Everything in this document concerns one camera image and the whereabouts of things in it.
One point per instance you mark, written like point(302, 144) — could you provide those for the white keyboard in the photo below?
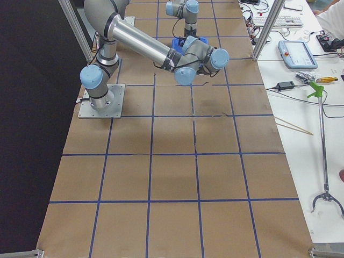
point(281, 21)

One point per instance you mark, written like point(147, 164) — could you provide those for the blue plastic tray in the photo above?
point(177, 43)

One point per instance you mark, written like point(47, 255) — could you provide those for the black power adapter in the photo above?
point(285, 85)

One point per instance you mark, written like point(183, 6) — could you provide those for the wooden chopstick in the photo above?
point(289, 125)

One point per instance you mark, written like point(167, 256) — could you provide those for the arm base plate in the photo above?
point(130, 20)
point(109, 106)

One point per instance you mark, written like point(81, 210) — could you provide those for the green handled reach grabber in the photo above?
point(326, 196)

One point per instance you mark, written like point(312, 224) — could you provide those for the teach pendant tablet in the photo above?
point(297, 55)

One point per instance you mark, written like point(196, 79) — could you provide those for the aluminium frame post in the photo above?
point(270, 21)

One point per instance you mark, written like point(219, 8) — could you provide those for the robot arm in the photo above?
point(187, 10)
point(107, 18)

